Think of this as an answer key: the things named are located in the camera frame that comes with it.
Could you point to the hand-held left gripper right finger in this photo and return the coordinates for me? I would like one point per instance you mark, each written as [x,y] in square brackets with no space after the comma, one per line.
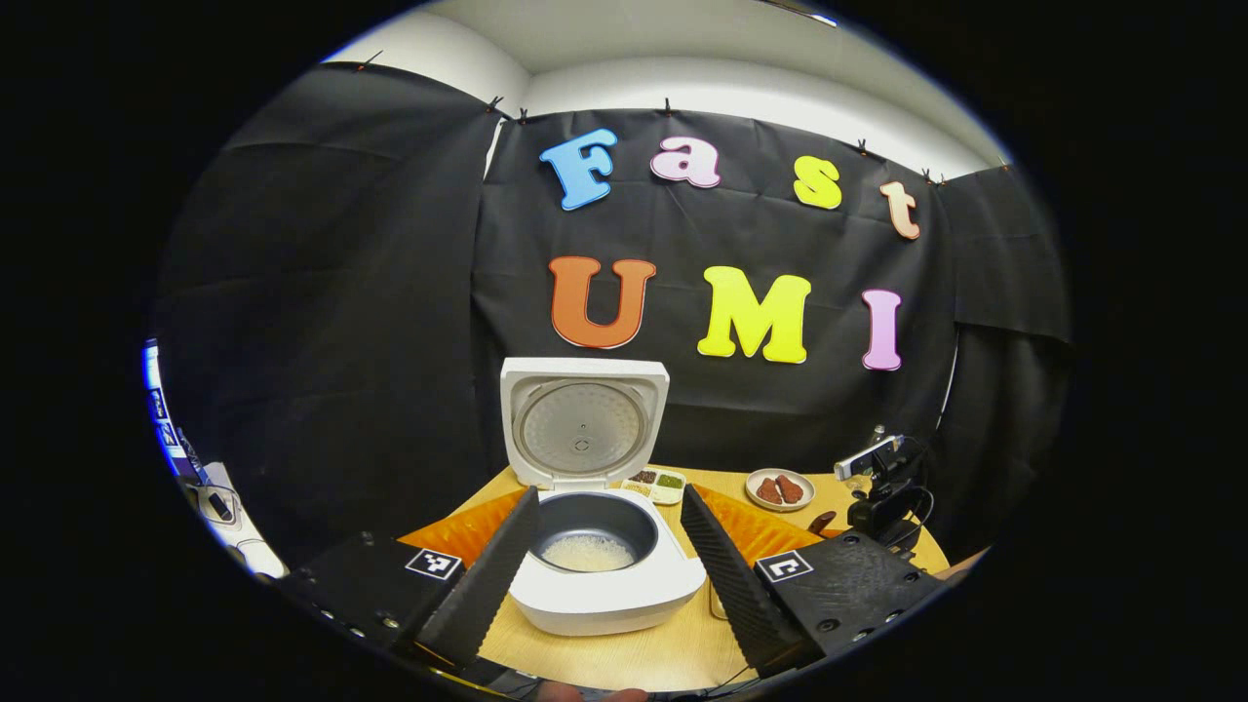
[731,585]

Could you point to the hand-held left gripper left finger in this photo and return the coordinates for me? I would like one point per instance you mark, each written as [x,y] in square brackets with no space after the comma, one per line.
[487,575]

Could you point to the brown wooden spoon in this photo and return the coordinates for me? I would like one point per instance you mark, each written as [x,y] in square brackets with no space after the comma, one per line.
[822,523]

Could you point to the white rice cooker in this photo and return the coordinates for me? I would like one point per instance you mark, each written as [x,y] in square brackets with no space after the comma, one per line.
[604,600]

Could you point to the white round plate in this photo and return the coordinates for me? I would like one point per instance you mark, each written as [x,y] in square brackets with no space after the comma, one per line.
[780,507]

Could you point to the brown meat piece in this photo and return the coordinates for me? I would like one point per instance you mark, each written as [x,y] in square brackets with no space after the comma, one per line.
[769,491]
[791,488]

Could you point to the white sectioned condiment dish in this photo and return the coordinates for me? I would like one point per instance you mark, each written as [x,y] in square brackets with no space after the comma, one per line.
[658,486]

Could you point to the white equipment with black panel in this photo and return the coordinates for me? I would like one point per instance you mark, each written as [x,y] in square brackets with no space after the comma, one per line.
[210,497]

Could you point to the black backdrop cloth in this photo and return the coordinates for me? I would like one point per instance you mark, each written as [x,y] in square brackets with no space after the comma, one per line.
[341,292]

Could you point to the ceiling light panel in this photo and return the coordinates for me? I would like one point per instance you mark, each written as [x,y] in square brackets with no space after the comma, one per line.
[799,12]

